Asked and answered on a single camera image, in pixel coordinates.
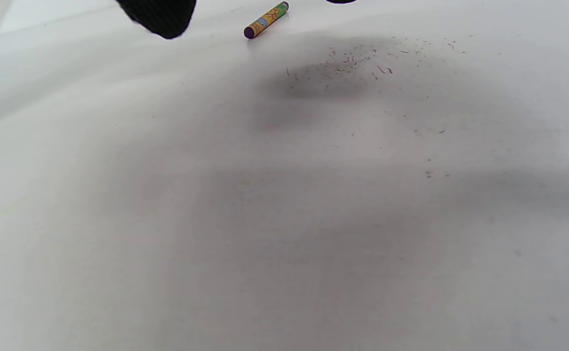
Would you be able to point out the person's right hand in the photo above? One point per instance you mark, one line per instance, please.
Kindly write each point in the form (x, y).
(160, 17)

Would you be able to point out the purple wax crayon colourful wrapper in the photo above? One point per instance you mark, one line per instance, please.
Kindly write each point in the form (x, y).
(266, 20)

